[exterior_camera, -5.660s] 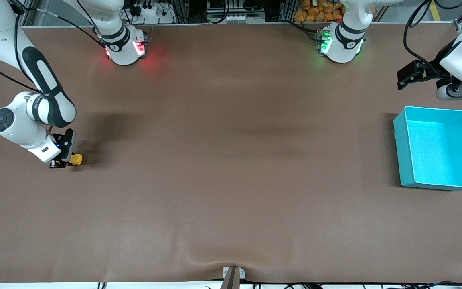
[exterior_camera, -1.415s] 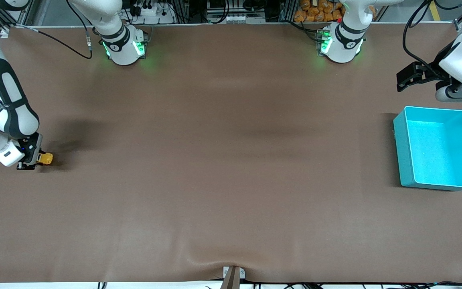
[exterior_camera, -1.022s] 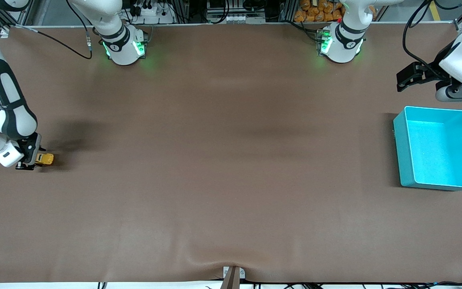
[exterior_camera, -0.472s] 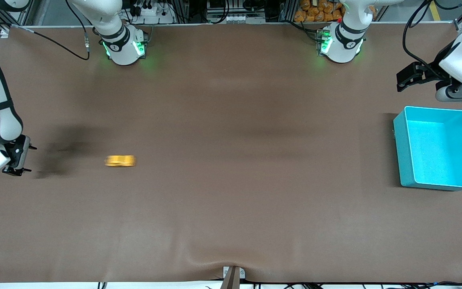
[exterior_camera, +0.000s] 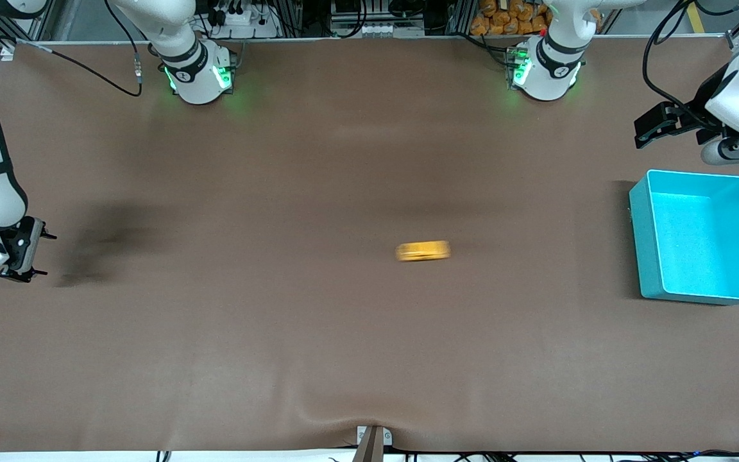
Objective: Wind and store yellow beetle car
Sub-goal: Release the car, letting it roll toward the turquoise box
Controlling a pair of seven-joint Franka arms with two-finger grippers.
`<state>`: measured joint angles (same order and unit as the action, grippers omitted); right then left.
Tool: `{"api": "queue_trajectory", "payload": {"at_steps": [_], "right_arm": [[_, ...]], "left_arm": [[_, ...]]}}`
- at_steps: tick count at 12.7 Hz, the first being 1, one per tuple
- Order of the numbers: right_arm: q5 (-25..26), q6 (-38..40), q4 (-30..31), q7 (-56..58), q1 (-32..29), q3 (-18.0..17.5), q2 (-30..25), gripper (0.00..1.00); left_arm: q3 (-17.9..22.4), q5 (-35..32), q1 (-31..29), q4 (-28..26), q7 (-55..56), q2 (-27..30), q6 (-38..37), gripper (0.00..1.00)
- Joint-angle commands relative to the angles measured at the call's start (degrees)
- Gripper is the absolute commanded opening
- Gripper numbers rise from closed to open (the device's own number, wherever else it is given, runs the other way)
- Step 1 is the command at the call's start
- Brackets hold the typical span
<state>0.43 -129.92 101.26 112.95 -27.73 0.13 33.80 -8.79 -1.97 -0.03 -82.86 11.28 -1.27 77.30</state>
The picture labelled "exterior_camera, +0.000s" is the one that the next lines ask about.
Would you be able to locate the yellow beetle toy car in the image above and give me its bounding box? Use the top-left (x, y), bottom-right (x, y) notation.
top-left (395, 241), bottom-right (452, 263)

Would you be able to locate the teal plastic storage bin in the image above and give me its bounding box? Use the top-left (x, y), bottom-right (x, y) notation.
top-left (629, 169), bottom-right (739, 305)

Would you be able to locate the orange snack pile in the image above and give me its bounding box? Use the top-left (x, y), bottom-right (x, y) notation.
top-left (470, 0), bottom-right (553, 37)

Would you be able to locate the brown table mat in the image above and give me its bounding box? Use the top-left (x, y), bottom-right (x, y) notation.
top-left (0, 35), bottom-right (739, 453)

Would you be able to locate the white power strip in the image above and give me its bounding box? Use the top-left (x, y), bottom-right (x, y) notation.
top-left (206, 0), bottom-right (280, 39)

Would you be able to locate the white connector block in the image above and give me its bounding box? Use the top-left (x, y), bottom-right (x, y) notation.
top-left (331, 19), bottom-right (425, 38)

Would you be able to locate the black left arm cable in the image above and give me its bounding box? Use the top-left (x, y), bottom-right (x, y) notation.
top-left (642, 0), bottom-right (723, 126)

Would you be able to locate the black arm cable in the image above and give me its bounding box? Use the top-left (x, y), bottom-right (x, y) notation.
top-left (17, 0), bottom-right (143, 98)
top-left (642, 0), bottom-right (723, 126)

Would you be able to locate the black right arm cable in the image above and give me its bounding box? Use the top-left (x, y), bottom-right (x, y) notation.
top-left (17, 0), bottom-right (143, 98)

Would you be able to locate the grey metal clamp bracket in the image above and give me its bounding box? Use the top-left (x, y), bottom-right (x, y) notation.
top-left (355, 425), bottom-right (393, 462)

